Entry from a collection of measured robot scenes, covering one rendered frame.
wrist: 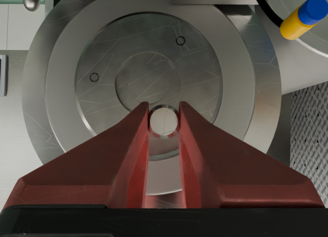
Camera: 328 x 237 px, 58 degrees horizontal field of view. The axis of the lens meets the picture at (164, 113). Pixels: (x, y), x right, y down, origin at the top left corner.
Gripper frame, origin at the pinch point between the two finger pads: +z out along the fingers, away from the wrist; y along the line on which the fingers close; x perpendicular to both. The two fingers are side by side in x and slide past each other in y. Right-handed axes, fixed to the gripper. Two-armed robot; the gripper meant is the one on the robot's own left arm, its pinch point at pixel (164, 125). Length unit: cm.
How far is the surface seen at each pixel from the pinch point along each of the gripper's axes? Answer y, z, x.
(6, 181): 26.2, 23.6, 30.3
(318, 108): -17.2, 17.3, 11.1
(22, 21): 139, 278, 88
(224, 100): -3.3, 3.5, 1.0
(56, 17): 6.2, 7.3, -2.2
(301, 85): -11.3, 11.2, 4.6
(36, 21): 124, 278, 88
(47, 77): 6.3, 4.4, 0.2
